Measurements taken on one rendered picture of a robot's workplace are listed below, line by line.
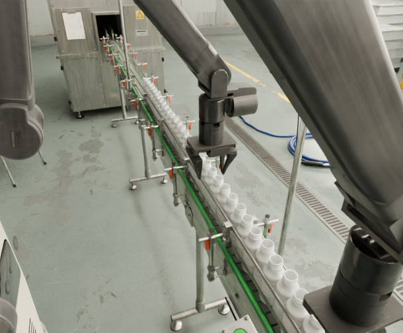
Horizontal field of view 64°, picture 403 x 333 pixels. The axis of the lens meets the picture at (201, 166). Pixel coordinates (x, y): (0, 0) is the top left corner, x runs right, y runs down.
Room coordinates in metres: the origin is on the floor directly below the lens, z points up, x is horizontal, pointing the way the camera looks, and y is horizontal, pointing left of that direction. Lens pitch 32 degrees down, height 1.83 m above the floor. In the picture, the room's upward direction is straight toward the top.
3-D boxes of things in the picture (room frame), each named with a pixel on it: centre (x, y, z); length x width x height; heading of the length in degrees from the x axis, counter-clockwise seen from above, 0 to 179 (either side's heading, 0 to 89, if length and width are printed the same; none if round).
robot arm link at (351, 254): (0.24, -0.19, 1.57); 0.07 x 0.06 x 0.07; 110
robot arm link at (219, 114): (0.66, -0.03, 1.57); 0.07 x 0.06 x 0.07; 110
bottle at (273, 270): (0.60, -0.20, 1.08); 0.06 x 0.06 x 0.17
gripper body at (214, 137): (0.66, -0.02, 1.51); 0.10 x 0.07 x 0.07; 110
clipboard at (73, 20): (4.22, 1.55, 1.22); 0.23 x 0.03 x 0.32; 110
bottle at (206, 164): (1.10, -0.02, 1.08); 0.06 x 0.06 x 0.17
